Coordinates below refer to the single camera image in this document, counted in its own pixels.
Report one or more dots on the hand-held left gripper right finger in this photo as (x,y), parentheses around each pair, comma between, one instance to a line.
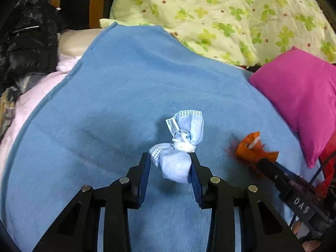
(195,181)

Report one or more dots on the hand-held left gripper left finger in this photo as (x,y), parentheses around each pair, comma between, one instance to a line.
(145,171)

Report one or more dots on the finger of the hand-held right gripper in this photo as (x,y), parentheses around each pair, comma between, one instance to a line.
(273,172)

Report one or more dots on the light blue face mask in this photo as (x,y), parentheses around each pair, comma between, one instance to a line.
(174,163)

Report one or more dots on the red mesh basket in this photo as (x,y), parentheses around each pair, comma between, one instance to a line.
(326,186)

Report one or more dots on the orange foil wrapper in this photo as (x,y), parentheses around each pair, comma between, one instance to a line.
(248,150)

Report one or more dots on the person's right hand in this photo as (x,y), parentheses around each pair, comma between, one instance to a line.
(311,246)

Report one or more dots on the blue fleece blanket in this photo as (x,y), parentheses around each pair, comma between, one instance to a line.
(92,110)

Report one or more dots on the magenta pillow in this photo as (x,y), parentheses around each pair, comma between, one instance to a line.
(296,94)

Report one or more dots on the cream cushion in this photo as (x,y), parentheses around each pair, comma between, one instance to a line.
(78,43)

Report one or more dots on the camouflage cloth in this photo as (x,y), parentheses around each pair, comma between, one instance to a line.
(8,105)

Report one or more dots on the green clover print blanket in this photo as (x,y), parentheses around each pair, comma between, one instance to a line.
(223,13)

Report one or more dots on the black puffer jacket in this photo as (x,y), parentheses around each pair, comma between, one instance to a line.
(26,44)

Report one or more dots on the wooden cabinet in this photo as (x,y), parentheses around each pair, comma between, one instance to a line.
(97,2)

